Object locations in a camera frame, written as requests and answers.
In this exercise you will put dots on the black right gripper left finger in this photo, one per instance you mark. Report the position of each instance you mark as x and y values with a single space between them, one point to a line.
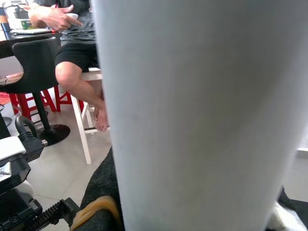
101 183

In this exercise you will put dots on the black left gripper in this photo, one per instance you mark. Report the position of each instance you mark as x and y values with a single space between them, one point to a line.
21 211

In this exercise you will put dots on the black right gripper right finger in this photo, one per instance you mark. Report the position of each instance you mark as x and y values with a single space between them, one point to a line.
291 204

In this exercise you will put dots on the white plastic table leg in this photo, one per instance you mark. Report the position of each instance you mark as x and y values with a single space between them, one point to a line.
204 108

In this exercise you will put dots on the white handheld device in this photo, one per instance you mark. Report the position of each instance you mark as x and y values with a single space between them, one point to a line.
73 16

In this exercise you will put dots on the person hand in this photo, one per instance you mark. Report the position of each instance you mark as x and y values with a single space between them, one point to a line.
53 19

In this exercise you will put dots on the tan rubber band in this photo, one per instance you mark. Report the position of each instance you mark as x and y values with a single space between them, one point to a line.
96 204

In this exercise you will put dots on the white wooden stool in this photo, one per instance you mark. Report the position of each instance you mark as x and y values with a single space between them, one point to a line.
81 125

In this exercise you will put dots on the red plastic stool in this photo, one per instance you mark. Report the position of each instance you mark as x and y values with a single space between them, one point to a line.
60 99
21 106

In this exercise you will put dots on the person bare leg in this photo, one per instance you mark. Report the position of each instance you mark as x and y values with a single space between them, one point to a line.
77 84

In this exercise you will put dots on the person black shorts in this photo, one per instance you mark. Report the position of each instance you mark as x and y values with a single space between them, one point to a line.
77 54

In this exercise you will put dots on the black bar chair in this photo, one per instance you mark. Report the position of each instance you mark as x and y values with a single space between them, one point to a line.
36 67

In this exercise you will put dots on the person dark shirt torso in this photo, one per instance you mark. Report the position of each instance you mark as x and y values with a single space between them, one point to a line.
79 31

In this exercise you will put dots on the green cup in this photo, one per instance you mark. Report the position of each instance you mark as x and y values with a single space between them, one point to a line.
25 24

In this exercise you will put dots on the blue drink bottle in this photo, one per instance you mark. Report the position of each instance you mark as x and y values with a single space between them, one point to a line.
4 26

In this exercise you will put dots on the white countertop appliance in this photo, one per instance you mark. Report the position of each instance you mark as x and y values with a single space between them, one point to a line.
14 14

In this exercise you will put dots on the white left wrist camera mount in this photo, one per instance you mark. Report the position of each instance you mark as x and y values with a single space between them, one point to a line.
9 148

